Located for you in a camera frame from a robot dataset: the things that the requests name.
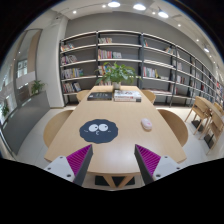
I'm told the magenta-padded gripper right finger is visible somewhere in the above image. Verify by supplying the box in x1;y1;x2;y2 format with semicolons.
134;145;180;185

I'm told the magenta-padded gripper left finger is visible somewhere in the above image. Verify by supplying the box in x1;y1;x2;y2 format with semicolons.
45;145;93;186

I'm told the dark cartoon face mouse pad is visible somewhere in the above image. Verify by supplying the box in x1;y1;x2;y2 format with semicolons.
79;119;118;144

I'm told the pink computer mouse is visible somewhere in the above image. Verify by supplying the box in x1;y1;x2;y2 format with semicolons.
141;118;152;130

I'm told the wooden chair front left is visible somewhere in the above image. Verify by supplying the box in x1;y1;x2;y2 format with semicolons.
43;110;72;147

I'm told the wooden chair front right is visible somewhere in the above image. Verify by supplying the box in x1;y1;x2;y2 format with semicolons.
158;109;188;146

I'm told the long wooden table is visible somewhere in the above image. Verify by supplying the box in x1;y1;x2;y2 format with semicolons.
45;96;186;187

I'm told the wooden chair back right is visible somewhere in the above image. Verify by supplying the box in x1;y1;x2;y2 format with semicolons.
142;90;156;103

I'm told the wooden chair back left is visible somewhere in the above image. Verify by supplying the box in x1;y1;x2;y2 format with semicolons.
76;90;89;102

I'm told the stack of magazines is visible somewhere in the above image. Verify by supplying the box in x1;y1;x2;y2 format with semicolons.
114;90;142;102

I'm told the black book on table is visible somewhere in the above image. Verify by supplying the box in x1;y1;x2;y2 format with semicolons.
87;92;112;101

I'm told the wooden chair at side table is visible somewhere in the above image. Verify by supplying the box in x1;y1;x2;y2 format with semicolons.
190;96;210;131

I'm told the small plant by window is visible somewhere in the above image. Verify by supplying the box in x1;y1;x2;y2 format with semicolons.
31;80;45;95

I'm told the large grey bookshelf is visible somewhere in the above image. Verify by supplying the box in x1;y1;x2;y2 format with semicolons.
59;30;224;106

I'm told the potted green plant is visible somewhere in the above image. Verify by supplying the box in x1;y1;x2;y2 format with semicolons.
96;62;141;86

